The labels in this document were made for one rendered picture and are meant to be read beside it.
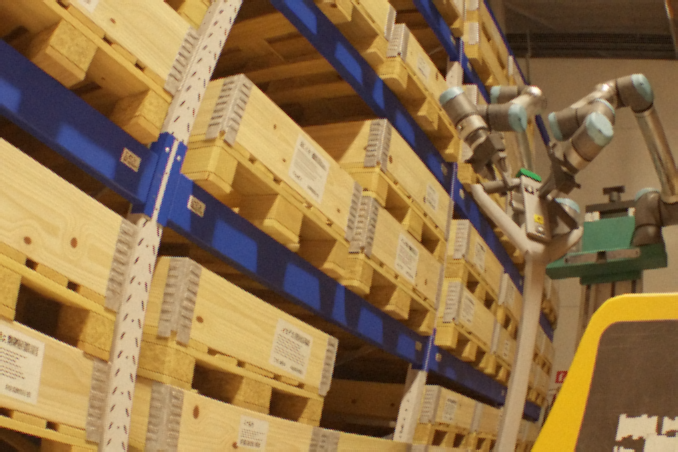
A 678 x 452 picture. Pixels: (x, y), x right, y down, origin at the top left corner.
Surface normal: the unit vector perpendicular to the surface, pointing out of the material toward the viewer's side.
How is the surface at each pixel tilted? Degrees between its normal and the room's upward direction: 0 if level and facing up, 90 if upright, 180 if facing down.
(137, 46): 90
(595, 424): 90
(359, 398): 90
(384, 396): 90
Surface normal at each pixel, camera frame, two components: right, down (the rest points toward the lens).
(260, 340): 0.88, -0.01
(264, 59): -0.46, -0.36
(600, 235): -0.63, -0.36
